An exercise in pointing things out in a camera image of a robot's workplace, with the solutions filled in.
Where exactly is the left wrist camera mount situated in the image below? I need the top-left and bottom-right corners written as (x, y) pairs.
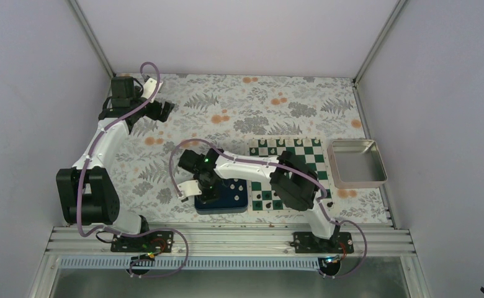
top-left (141, 78), bottom-right (163, 101)

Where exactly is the green white chess board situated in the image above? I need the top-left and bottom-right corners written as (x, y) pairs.
top-left (246, 136), bottom-right (334, 216)

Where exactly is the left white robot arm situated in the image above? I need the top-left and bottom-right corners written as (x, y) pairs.
top-left (56, 76), bottom-right (174, 251)

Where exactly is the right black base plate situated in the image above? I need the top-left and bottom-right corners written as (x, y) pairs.
top-left (289, 232), bottom-right (354, 254)

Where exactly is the dark blue tray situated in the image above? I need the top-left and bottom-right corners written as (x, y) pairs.
top-left (194, 179), bottom-right (248, 215)

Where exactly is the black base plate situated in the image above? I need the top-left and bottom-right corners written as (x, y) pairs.
top-left (289, 232), bottom-right (354, 254)
top-left (110, 231), bottom-right (174, 254)

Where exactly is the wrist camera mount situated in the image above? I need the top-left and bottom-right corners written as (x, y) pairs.
top-left (177, 180), bottom-right (202, 202)
top-left (141, 78), bottom-right (163, 101)

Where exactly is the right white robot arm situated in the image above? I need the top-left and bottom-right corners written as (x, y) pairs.
top-left (174, 148), bottom-right (339, 253)

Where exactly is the black chess piece row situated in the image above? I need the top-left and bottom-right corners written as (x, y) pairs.
top-left (253, 189), bottom-right (334, 210)

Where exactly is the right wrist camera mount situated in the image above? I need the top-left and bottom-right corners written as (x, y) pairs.
top-left (177, 180), bottom-right (202, 202)

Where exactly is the silver metal tin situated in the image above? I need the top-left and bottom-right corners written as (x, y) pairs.
top-left (328, 139), bottom-right (388, 189)

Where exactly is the floral table mat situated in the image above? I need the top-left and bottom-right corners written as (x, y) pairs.
top-left (110, 74), bottom-right (365, 225)

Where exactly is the aluminium rail frame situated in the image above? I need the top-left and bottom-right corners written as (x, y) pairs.
top-left (45, 223), bottom-right (416, 256)

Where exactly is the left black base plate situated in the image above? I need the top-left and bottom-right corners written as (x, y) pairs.
top-left (110, 231), bottom-right (174, 254)

